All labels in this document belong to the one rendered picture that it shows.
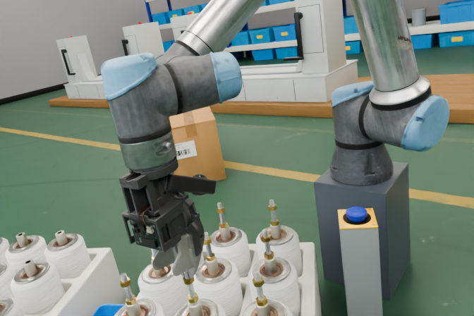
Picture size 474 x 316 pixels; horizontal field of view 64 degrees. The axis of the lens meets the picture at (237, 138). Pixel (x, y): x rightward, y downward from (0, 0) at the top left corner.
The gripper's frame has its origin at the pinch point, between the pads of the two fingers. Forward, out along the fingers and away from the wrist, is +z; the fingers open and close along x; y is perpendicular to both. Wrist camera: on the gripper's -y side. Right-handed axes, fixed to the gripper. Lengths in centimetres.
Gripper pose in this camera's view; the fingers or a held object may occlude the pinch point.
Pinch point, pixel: (189, 266)
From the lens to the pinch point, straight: 66.8
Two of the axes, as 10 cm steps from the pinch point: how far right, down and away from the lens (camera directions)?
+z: 1.6, 9.4, 3.1
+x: 8.4, 0.3, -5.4
